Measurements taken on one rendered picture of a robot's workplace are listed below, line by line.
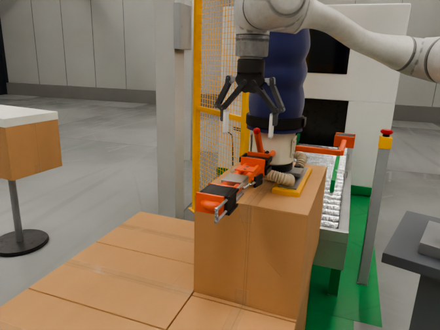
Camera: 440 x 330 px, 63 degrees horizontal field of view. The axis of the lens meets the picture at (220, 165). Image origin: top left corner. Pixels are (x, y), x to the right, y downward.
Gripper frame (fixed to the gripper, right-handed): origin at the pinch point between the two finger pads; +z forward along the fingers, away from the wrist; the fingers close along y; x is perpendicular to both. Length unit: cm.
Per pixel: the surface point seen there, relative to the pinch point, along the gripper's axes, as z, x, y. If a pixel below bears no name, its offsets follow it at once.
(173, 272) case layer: 67, -20, 35
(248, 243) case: 41.1, -11.0, 1.0
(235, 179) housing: 12.6, 6.8, 0.9
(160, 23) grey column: -44, -140, 109
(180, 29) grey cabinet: -40, -139, 93
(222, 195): 12.0, 21.6, -0.7
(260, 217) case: 30.5, -10.9, -2.7
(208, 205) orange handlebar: 14.0, 24.2, 1.8
